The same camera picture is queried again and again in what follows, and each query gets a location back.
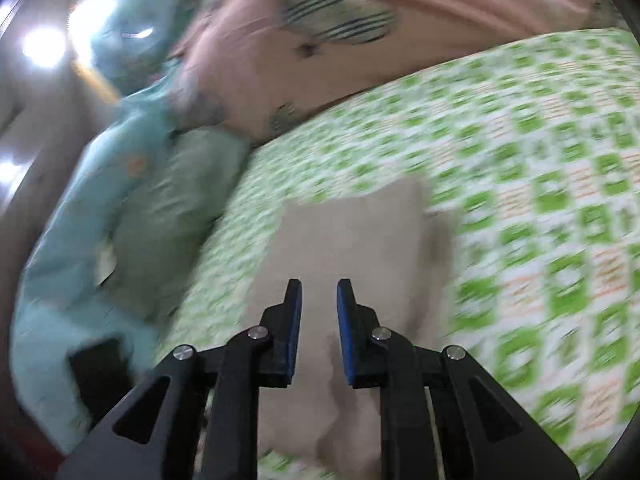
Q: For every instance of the pink heart print quilt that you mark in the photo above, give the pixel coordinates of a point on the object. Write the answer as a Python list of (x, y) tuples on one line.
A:
[(250, 60)]

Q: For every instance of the green pillow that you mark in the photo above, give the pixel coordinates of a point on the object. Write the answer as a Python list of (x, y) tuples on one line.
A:
[(170, 210)]

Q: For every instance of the green frog print bed sheet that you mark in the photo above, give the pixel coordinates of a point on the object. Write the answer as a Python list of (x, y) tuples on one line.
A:
[(525, 160)]

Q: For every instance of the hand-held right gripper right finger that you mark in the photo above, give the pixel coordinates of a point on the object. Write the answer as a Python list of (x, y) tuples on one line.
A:
[(345, 330)]

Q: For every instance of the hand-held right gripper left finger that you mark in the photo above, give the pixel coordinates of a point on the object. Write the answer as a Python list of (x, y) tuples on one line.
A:
[(295, 330)]

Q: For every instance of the bright lamp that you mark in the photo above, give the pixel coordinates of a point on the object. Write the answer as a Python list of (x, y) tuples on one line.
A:
[(44, 46)]

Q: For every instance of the light blue floral quilt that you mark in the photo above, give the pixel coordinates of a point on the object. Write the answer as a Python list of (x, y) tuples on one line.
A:
[(75, 210)]

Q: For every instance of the beige sweater with brown cuffs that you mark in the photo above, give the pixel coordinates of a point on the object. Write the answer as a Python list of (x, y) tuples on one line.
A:
[(350, 230)]

